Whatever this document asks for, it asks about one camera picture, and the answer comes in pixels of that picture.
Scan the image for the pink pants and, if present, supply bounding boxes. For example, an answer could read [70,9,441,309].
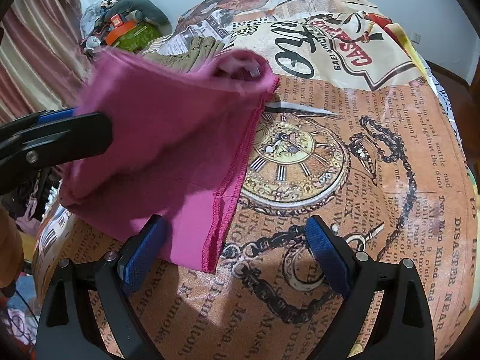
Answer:
[59,49,278,273]

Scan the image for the striped red curtain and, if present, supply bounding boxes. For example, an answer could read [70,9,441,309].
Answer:
[1,0,90,123]

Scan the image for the newspaper print bed sheet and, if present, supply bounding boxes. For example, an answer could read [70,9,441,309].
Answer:
[32,0,479,359]

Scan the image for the green camouflage basket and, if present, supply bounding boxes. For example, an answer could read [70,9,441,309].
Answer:
[112,22,160,54]

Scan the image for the olive green folded pants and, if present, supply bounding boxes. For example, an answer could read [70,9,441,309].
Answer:
[142,37,224,73]

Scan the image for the orange box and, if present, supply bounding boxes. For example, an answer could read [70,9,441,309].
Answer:
[105,14,136,46]

